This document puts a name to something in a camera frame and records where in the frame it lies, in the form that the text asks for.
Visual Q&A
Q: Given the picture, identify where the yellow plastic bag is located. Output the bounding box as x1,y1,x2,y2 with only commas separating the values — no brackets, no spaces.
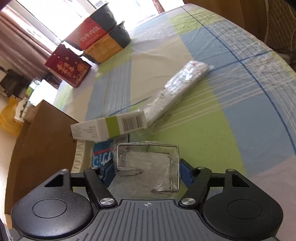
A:
0,97,23,137

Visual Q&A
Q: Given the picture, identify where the remote control in plastic bag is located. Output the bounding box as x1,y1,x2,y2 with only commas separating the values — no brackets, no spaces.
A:
143,61,213,126

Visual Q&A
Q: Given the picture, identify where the red black food bowl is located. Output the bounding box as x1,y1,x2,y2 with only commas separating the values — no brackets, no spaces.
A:
65,3,117,51

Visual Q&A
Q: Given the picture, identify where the brown cardboard box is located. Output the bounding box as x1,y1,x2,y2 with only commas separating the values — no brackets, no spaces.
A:
4,100,77,214

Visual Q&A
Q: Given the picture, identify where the wire rack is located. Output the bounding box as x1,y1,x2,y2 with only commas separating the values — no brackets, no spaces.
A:
108,142,180,200

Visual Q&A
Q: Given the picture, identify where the dark red gift bag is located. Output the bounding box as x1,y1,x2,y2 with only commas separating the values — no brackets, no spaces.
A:
45,44,91,88

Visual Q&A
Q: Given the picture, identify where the blue white tissue pack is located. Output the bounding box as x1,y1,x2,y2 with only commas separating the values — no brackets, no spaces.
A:
91,135,129,170

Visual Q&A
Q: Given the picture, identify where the white green medicine box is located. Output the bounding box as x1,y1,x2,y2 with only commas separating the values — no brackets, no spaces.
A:
70,111,147,143

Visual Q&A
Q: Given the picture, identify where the white carton stack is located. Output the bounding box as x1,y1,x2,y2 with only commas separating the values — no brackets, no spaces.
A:
29,79,58,106

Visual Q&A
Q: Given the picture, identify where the orange black food bowl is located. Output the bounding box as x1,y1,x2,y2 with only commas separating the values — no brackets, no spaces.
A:
83,21,132,64

